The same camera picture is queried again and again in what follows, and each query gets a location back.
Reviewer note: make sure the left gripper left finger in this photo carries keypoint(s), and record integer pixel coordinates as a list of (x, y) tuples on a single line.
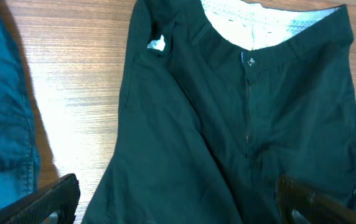
[(54, 203)]

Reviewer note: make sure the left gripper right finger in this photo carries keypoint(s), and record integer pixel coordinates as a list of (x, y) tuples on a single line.
[(300, 203)]

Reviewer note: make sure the black shorts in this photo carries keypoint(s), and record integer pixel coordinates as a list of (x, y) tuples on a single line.
[(218, 100)]

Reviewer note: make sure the dark navy denim garment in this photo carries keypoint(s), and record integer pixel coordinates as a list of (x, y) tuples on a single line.
[(19, 156)]

